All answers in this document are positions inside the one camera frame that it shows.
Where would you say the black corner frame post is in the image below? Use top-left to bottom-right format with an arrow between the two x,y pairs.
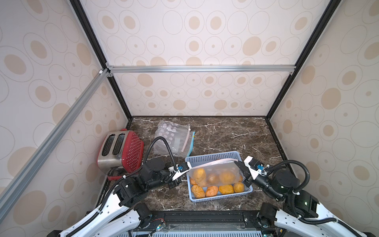
69,0 -> 133,122
266,0 -> 341,121

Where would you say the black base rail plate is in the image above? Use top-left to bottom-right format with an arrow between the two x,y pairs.
97,174 -> 332,237

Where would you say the red steel toaster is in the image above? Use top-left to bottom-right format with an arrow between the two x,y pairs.
97,129 -> 144,176

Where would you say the clear pink zipper bag spare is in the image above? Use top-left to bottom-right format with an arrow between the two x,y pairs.
155,120 -> 192,158

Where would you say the yellow potato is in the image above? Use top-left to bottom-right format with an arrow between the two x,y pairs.
219,185 -> 235,195
219,171 -> 236,185

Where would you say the orange wrinkled potato front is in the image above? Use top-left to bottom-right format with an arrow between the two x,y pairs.
205,186 -> 219,197

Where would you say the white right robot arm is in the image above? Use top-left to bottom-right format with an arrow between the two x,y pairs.
235,157 -> 373,237

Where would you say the black corner frame post left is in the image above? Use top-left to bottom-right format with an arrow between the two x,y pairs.
69,0 -> 133,122

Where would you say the brown orange potato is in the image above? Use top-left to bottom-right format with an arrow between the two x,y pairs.
207,173 -> 219,185

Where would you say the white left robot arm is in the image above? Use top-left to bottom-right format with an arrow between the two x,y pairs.
49,158 -> 191,237

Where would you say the silver aluminium rail back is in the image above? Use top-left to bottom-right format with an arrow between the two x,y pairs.
109,65 -> 296,74

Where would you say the light blue plastic basket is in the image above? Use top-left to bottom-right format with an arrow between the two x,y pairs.
185,151 -> 253,203

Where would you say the clear pink zipper bag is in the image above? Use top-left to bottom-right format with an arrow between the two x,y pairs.
188,159 -> 242,188

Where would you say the silver aluminium rail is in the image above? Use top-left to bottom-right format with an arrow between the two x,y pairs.
109,65 -> 296,74
0,69 -> 110,221

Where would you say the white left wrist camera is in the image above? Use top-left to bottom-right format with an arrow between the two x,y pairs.
168,162 -> 192,181

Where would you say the black corner frame post right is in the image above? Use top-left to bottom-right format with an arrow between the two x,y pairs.
266,0 -> 341,121

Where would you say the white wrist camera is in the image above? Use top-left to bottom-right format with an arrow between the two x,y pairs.
168,162 -> 192,181
243,156 -> 264,180

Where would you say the clear blue zipper bag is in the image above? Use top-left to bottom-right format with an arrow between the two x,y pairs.
187,131 -> 195,157

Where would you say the silver aluminium rail left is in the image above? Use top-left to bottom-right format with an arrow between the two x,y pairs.
0,69 -> 110,221

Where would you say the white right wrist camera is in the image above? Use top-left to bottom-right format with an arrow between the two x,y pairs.
243,156 -> 264,180

